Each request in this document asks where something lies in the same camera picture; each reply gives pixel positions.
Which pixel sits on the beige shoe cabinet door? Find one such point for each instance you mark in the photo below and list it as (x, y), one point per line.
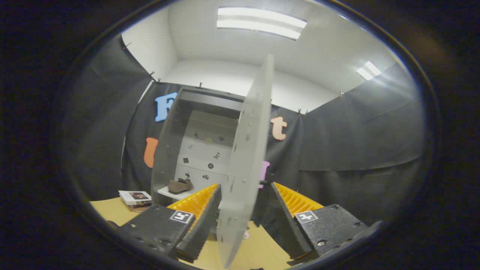
(247, 150)

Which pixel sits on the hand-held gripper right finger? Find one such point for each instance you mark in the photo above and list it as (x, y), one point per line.
(292, 225)

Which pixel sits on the brown fuzzy shoe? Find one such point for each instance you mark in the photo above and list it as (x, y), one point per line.
(179, 186)

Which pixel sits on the white book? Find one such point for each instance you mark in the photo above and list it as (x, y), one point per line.
(133, 197)

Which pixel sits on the grey shoe cabinet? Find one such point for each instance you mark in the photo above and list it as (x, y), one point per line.
(165, 157)

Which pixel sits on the small ceiling light panel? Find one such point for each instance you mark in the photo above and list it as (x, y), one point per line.
(368, 70)

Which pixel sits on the long ceiling light panel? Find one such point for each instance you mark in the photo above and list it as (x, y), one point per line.
(260, 22)

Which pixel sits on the dark brown book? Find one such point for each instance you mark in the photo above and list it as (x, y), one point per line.
(140, 207)

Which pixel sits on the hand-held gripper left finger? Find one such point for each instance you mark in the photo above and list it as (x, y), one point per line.
(200, 225)

